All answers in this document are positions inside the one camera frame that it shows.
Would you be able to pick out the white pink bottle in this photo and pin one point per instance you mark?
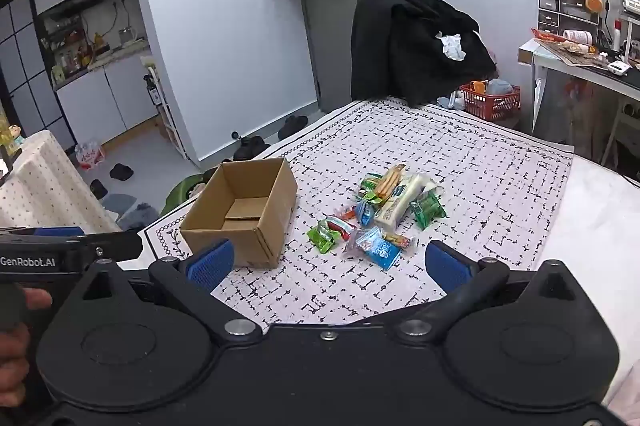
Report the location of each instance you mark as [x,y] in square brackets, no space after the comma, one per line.
[579,36]

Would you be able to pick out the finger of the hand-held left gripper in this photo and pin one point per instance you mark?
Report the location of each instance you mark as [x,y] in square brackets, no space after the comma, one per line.
[115,245]
[57,232]

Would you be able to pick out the black shoe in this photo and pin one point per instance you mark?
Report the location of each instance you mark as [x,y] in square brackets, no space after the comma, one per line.
[247,153]
[255,141]

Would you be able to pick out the cardboard box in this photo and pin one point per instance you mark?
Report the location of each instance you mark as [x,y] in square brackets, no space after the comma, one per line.
[272,216]

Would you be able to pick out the red snack packet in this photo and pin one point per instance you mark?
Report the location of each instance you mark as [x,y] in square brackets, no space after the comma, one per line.
[342,226]

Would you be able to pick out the black slipper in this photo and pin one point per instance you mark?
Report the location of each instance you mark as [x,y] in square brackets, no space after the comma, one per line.
[292,127]
[121,172]
[99,189]

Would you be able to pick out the group of condiment bottles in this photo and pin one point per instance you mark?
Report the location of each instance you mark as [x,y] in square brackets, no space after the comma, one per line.
[75,55]

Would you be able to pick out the blue white snack packet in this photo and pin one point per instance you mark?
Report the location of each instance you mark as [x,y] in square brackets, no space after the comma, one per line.
[380,252]

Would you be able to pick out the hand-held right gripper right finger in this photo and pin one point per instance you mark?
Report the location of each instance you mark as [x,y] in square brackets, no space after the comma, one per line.
[447,266]

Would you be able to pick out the small white device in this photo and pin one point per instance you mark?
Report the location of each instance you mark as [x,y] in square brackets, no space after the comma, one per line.
[619,67]

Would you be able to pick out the red plastic basket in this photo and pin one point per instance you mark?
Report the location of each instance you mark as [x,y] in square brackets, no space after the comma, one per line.
[492,105]

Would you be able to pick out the blue grey cloth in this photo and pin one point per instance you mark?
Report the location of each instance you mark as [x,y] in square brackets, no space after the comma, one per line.
[500,86]

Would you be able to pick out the grey fluffy rug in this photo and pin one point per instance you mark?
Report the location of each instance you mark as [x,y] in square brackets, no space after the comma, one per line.
[140,217]

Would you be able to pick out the green cartoon rug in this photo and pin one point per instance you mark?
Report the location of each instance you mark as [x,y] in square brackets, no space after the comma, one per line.
[182,196]

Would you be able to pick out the white kitchen cabinet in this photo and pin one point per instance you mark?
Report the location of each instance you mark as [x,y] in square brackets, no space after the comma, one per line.
[100,105]

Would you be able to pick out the grey door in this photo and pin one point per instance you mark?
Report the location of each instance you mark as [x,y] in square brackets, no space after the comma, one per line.
[330,55]

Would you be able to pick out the grey drawer organizer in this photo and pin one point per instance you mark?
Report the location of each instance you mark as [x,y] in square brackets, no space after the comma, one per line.
[565,13]

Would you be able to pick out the black spray bottle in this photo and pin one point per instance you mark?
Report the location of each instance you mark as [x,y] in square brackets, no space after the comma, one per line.
[152,90]

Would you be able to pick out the bright green snack packet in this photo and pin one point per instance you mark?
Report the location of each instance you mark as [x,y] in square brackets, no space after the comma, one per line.
[320,236]

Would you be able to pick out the white crumpled cloth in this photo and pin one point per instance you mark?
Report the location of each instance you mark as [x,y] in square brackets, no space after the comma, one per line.
[452,46]

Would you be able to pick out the grey blue mat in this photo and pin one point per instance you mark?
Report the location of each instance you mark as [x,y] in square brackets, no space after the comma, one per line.
[119,203]

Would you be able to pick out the green biscuit packet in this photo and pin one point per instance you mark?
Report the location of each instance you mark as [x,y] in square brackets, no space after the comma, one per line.
[369,185]

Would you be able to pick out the orange candy packet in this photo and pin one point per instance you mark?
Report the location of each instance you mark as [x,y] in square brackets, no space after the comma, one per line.
[400,240]

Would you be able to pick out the white narrow rack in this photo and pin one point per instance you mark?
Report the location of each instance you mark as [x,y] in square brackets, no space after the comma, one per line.
[167,115]

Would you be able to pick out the long white snack packet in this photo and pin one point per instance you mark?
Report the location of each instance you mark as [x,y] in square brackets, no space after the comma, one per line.
[400,205]

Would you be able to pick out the person's left hand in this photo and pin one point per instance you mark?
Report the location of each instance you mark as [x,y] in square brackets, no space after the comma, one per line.
[15,356]

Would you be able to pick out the white folding stool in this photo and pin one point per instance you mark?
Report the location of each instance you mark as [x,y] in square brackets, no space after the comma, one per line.
[617,130]

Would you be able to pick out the white desk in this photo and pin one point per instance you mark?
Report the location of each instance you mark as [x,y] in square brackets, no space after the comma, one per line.
[620,80]

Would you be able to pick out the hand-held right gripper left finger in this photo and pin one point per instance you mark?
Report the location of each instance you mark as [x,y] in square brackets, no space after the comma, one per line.
[210,263]

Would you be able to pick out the white bottle red cap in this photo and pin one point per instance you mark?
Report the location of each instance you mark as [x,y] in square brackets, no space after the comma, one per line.
[617,36]

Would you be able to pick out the dark green snack packet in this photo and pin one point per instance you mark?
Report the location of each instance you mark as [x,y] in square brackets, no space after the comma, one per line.
[427,211]

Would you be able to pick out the black framed partition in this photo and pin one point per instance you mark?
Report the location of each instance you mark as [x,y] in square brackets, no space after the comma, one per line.
[30,80]

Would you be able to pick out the orange cracker packet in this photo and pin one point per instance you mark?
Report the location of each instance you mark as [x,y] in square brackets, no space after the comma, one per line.
[390,181]

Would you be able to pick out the black coat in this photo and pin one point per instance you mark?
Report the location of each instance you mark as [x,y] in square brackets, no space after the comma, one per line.
[400,45]

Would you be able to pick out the red white plastic bag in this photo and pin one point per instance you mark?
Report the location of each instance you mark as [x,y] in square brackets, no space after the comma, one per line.
[90,154]

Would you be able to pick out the blue and green snack packet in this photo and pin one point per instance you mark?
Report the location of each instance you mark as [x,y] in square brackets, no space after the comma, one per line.
[365,212]

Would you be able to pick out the red packet on desk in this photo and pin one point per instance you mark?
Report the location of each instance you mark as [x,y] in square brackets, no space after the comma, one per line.
[546,35]

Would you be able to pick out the dotted cream cloth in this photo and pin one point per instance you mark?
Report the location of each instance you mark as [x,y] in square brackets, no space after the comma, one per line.
[50,186]

